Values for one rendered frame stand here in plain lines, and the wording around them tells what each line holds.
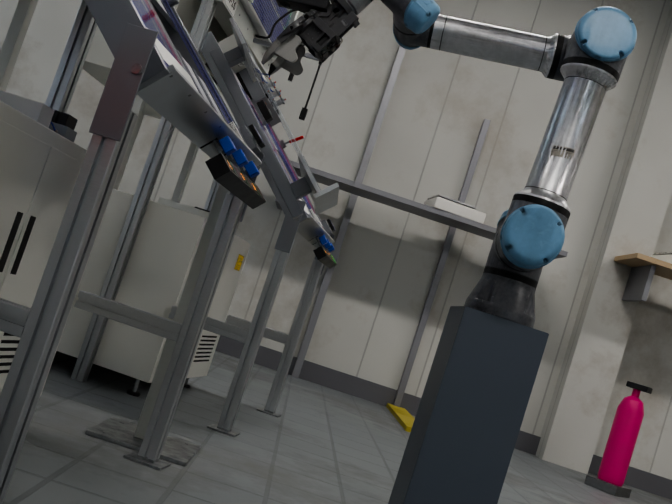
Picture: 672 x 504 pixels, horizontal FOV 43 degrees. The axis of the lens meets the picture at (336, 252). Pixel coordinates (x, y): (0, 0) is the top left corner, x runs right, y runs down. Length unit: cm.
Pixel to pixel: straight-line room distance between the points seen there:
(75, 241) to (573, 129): 97
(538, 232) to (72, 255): 86
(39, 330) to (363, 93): 454
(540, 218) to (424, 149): 400
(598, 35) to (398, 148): 392
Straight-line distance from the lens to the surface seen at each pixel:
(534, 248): 165
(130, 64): 129
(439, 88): 572
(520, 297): 178
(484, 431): 175
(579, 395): 560
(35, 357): 128
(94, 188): 126
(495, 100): 577
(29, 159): 169
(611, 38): 176
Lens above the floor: 45
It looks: 4 degrees up
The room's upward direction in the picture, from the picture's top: 18 degrees clockwise
